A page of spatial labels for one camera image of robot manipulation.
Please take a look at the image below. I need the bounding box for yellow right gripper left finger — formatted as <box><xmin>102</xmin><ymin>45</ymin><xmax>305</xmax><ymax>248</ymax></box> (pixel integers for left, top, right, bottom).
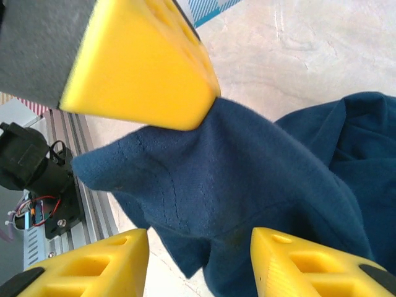
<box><xmin>0</xmin><ymin>228</ymin><xmax>150</xmax><ymax>297</ymax></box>

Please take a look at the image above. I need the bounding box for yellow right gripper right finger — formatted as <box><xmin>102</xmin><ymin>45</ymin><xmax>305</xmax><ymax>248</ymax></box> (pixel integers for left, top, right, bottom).
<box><xmin>250</xmin><ymin>227</ymin><xmax>396</xmax><ymax>297</ymax></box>

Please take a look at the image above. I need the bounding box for blue t-shirt with cartoon print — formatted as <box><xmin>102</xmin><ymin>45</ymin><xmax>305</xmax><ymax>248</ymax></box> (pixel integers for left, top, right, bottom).
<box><xmin>71</xmin><ymin>91</ymin><xmax>396</xmax><ymax>297</ymax></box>

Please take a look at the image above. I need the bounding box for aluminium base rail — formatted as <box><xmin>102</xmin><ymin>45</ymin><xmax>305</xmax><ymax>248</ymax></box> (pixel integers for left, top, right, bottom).
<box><xmin>40</xmin><ymin>108</ymin><xmax>120</xmax><ymax>272</ymax></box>

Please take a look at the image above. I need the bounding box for white slotted cable duct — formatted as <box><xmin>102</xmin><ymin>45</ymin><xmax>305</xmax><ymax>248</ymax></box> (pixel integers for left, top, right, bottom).
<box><xmin>23</xmin><ymin>228</ymin><xmax>52</xmax><ymax>270</ymax></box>

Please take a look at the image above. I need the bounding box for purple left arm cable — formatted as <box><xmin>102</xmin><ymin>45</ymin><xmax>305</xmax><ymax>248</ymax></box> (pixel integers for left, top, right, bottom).
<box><xmin>0</xmin><ymin>213</ymin><xmax>15</xmax><ymax>244</ymax></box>

